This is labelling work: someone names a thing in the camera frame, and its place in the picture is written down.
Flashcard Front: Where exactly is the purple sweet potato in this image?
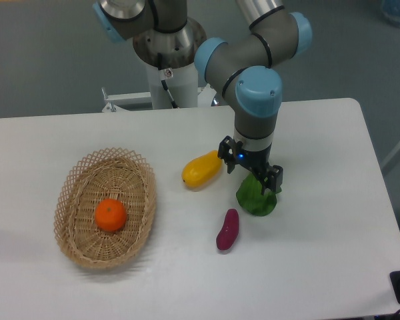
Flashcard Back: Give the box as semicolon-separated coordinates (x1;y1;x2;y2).
216;209;239;251

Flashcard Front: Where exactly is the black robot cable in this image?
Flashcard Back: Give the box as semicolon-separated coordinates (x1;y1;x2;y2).
157;52;180;109

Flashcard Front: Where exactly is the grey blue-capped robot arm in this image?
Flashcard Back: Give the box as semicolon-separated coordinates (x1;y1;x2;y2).
93;1;313;191

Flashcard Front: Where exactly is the woven wicker basket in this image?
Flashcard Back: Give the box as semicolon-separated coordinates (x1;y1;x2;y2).
54;148;156;269

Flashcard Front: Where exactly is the orange fruit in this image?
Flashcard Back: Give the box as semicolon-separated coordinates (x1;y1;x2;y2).
95;199;127;232

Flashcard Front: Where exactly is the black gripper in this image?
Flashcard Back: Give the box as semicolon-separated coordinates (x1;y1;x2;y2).
218;136;283;195

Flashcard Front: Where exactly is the green leafy vegetable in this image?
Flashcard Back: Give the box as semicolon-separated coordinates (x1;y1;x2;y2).
236;173;282;217

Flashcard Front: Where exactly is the yellow mango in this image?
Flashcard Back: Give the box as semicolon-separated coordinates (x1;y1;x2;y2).
181;150;222;189

